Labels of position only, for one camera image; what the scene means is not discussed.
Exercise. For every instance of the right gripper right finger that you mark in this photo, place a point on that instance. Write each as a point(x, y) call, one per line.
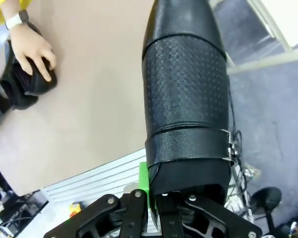
point(201, 218)

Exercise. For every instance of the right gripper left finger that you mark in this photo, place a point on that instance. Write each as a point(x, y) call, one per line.
point(129, 213)

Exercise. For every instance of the black smooth leather shoe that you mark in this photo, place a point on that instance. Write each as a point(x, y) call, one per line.
point(38, 87)
point(20, 99)

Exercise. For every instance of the black round-foot stand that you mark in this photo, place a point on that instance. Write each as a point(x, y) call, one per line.
point(265, 199)

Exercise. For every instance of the person's left hand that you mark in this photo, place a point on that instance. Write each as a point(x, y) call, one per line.
point(31, 48)

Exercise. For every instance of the yellow emergency stop button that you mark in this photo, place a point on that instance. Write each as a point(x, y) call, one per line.
point(75, 207)

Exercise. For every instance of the white side table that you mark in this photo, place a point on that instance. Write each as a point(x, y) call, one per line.
point(268, 62)

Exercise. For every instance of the white band smartwatch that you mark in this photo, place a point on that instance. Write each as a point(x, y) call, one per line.
point(15, 21)

